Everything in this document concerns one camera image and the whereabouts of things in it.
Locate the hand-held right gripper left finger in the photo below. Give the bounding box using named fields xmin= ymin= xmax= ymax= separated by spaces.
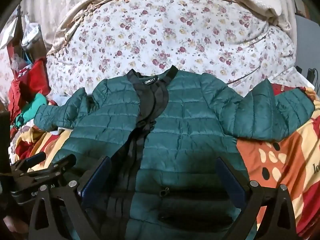
xmin=31 ymin=156 xmax=112 ymax=240

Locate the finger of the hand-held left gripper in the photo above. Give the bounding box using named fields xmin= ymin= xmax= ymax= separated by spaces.
xmin=10 ymin=152 xmax=47 ymax=171
xmin=20 ymin=154 xmax=77 ymax=181

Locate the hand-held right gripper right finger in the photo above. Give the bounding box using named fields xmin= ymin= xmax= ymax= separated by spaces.
xmin=216 ymin=156 xmax=304 ymax=240

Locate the green puffer jacket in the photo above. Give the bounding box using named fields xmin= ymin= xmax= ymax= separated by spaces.
xmin=33 ymin=65 xmax=315 ymax=240

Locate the teal garment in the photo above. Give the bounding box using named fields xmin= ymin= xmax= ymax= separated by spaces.
xmin=14 ymin=94 xmax=48 ymax=128

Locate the red and yellow printed blanket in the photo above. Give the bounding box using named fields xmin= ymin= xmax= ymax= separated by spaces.
xmin=10 ymin=82 xmax=320 ymax=240

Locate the red cloth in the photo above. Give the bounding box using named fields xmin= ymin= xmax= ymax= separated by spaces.
xmin=9 ymin=57 xmax=52 ymax=120

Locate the black charger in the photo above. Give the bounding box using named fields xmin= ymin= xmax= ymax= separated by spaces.
xmin=306 ymin=67 xmax=318 ymax=83

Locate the floral quilt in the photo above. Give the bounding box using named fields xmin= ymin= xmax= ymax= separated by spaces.
xmin=46 ymin=0 xmax=298 ymax=100

